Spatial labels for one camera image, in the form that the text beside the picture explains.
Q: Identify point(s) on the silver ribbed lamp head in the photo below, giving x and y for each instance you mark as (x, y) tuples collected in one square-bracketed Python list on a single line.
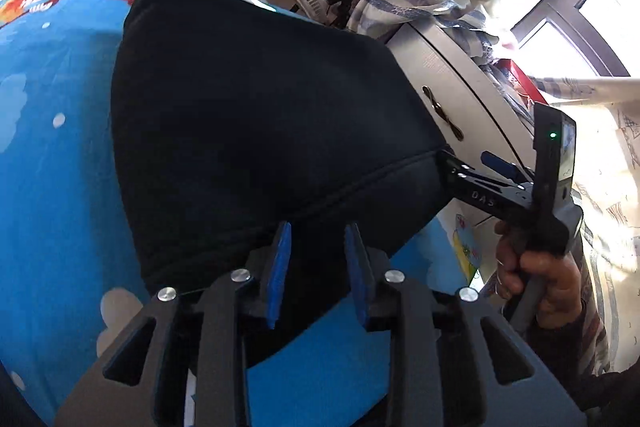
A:
[(310, 3)]

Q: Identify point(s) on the person's right hand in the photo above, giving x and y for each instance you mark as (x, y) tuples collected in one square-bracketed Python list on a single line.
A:
[(560, 279)]

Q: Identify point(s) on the person's right forearm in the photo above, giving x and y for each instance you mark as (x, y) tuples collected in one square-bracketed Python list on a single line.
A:
[(575, 357)]

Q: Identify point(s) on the window frame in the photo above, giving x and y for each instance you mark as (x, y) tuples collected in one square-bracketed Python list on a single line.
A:
[(565, 7)]

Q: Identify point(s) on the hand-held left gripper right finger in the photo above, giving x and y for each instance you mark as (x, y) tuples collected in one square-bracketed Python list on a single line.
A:
[(357, 277)]

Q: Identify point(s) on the white cabinet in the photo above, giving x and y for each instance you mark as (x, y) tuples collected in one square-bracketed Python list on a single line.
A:
[(450, 67)]

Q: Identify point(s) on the black pants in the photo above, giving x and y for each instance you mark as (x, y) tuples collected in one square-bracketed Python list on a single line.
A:
[(250, 107)]

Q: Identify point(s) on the blue cartoon printed bed sheet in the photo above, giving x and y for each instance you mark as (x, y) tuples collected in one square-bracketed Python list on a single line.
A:
[(50, 182)]

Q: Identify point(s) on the red printed box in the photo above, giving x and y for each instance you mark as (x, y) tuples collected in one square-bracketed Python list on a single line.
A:
[(525, 82)]

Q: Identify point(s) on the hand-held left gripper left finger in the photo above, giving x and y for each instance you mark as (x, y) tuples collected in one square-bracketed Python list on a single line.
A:
[(280, 277)]

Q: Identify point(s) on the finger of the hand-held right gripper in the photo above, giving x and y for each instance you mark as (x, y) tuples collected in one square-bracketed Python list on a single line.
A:
[(500, 164), (480, 189)]

